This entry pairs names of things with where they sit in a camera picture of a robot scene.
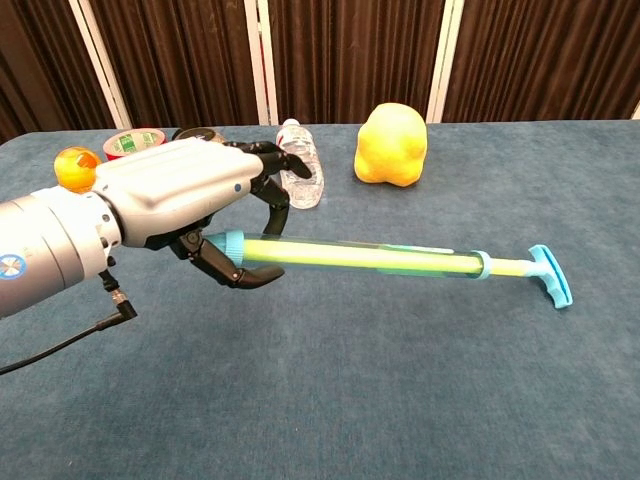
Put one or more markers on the yellow orange toy clear cup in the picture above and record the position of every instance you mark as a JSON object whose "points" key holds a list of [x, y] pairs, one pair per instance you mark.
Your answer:
{"points": [[72, 172]]}

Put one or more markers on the round cork-pattern jar black lid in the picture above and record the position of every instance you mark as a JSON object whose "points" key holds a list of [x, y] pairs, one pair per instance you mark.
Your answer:
{"points": [[200, 135]]}

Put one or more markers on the clear plastic water bottle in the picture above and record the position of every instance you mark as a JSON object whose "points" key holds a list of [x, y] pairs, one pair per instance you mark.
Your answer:
{"points": [[305, 192]]}

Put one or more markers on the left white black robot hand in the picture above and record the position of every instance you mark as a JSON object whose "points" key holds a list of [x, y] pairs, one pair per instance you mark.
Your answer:
{"points": [[175, 185]]}

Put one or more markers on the red tape roll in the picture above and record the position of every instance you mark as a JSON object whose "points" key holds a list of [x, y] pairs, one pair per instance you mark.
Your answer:
{"points": [[130, 142]]}

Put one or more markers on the blue felt table cover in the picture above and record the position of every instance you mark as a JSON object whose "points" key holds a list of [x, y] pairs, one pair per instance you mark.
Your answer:
{"points": [[350, 380]]}

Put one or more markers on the brown fabric partition panel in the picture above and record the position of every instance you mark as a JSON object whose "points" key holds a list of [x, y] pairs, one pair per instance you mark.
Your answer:
{"points": [[350, 55], [545, 55], [175, 60], [35, 65]]}

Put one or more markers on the yellow cloth pouch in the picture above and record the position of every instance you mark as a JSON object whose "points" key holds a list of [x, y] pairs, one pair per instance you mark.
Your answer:
{"points": [[392, 150]]}

